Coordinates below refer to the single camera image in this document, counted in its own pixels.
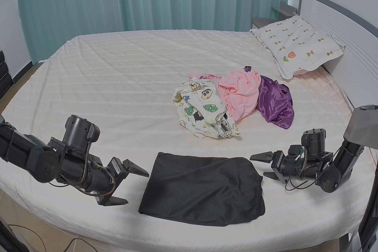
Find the purple garment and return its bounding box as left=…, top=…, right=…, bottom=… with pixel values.
left=244, top=66, right=296, bottom=131

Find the black cabinet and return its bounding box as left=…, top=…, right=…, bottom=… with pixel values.
left=0, top=51, right=13, bottom=99

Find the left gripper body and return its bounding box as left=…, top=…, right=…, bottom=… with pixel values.
left=59, top=153, right=130, bottom=207

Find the bed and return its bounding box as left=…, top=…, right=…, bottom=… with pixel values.
left=0, top=0, right=378, bottom=248

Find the white printed garment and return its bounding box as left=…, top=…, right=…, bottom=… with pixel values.
left=171, top=79, right=241, bottom=140

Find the grey bedside table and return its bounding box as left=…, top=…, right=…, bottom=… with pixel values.
left=252, top=1, right=297, bottom=30

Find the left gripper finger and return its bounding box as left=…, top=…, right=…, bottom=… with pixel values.
left=103, top=197, right=129, bottom=207
left=122, top=159, right=150, bottom=178

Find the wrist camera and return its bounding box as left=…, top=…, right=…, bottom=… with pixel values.
left=87, top=124, right=100, bottom=143
left=288, top=145, right=305, bottom=161

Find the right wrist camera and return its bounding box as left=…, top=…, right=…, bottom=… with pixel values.
left=288, top=145, right=305, bottom=161

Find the white printed pillow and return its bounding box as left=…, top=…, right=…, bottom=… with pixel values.
left=250, top=15, right=345, bottom=80

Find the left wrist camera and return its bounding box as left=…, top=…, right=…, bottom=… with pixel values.
left=87, top=124, right=100, bottom=143

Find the black cable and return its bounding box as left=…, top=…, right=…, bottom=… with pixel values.
left=0, top=224, right=99, bottom=252

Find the pink garment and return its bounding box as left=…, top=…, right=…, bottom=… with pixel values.
left=189, top=69, right=262, bottom=121

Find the black T-shirt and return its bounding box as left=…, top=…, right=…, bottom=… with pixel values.
left=138, top=152, right=266, bottom=227

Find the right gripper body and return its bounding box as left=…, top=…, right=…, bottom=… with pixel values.
left=272, top=150, right=321, bottom=185

